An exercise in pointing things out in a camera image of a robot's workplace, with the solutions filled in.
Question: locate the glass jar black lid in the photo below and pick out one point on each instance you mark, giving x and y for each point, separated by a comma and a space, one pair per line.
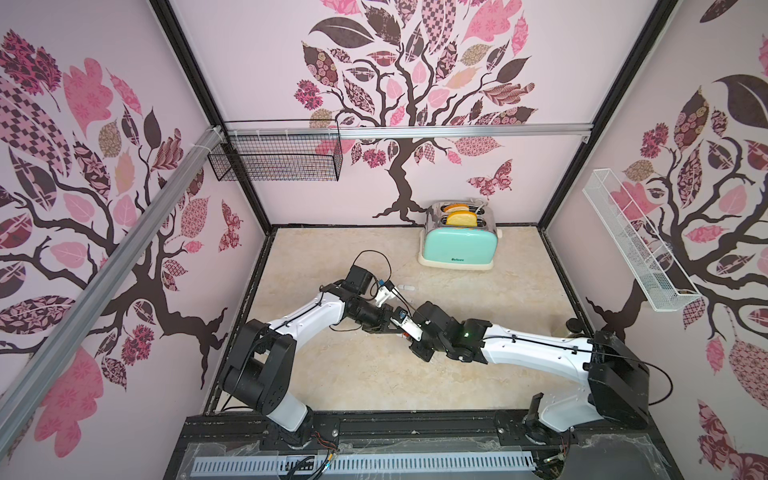
575, 328

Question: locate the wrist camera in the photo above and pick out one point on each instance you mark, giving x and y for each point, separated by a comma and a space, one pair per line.
385, 292
404, 322

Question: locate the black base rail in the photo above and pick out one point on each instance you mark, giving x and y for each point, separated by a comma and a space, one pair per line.
596, 450

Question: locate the aluminium rail back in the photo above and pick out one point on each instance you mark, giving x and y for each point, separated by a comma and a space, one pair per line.
404, 132

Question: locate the aluminium rail left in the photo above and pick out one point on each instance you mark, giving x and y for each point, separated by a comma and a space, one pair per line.
26, 393

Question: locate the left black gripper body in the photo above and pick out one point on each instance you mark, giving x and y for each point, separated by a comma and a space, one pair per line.
372, 319

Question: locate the black right corner post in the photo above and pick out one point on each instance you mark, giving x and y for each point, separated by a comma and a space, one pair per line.
651, 33

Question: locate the toast slice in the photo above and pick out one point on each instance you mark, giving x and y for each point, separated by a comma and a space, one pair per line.
462, 218

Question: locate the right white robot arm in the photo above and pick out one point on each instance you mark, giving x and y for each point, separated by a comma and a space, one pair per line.
609, 382

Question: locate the aluminium rail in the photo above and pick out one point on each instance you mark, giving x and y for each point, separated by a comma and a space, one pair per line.
26, 393
404, 132

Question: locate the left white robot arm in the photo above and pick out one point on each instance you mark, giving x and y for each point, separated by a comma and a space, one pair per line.
258, 369

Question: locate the black wire basket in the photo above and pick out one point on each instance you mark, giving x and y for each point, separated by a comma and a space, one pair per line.
279, 150

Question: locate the mint green toaster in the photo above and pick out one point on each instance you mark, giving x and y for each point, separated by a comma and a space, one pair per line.
459, 248

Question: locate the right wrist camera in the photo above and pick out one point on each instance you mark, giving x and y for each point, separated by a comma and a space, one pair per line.
404, 322

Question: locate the white slotted cable duct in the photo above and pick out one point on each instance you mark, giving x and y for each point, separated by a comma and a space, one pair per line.
362, 464

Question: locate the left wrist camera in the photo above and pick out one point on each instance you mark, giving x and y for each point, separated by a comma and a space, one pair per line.
385, 292

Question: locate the black corner frame post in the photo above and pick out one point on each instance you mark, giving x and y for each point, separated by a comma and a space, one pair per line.
181, 47

